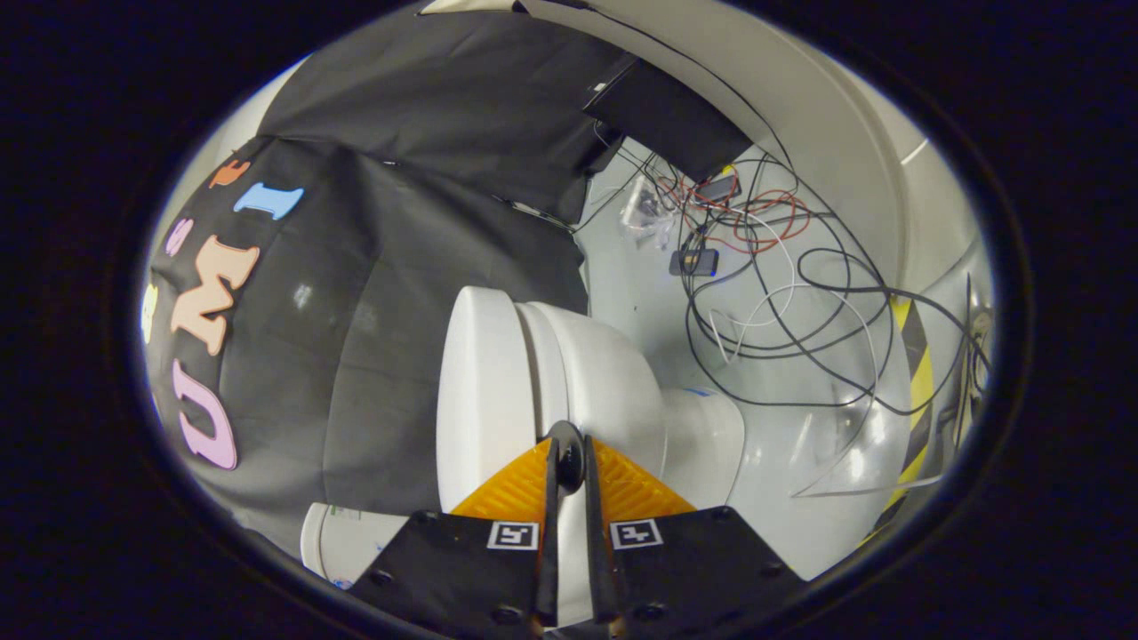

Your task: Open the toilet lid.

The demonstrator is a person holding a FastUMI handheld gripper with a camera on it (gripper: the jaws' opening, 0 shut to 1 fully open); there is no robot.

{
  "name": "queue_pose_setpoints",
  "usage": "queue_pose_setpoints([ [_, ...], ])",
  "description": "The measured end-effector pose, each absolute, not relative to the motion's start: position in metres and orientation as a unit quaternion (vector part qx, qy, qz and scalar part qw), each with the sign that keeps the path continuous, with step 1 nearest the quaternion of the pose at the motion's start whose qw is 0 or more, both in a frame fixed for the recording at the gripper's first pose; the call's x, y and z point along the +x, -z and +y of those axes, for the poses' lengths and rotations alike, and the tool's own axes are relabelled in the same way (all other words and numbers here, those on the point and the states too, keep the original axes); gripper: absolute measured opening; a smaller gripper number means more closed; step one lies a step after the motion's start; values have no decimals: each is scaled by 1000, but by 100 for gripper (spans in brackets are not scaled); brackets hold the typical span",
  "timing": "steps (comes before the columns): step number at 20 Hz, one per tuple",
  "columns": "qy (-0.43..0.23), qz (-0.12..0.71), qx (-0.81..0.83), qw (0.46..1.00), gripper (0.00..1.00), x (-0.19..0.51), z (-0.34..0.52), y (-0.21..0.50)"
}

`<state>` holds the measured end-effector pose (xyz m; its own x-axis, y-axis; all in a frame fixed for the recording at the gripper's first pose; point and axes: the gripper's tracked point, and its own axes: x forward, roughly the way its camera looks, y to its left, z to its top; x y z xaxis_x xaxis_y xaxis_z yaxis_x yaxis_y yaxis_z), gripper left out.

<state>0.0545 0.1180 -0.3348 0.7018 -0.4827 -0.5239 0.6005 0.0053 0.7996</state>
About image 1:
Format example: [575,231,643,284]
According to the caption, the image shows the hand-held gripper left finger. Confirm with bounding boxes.
[349,437,561,639]

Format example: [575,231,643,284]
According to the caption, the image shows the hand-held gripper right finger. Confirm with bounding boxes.
[582,436,808,639]

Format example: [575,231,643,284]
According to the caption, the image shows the black round lid handle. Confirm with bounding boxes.
[547,421,588,494]

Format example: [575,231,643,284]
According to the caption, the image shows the white toilet lid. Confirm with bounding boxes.
[436,286,593,626]

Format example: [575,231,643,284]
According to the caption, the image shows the white toilet with tank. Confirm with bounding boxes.
[301,300,746,589]

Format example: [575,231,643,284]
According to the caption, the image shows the yellow black hazard tape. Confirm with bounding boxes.
[858,296,936,545]

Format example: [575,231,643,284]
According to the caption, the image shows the black backdrop cloth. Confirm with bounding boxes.
[142,9,641,552]

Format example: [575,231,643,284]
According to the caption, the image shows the clear plastic bag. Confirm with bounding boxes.
[622,178,678,252]

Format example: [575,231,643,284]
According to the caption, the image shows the black flat box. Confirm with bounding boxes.
[582,58,752,183]

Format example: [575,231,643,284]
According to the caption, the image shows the white cable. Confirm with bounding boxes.
[707,209,890,419]

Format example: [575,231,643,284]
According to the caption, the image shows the red cable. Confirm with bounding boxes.
[658,173,812,256]

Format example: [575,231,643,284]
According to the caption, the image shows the tangle of black cables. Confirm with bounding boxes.
[569,124,992,419]

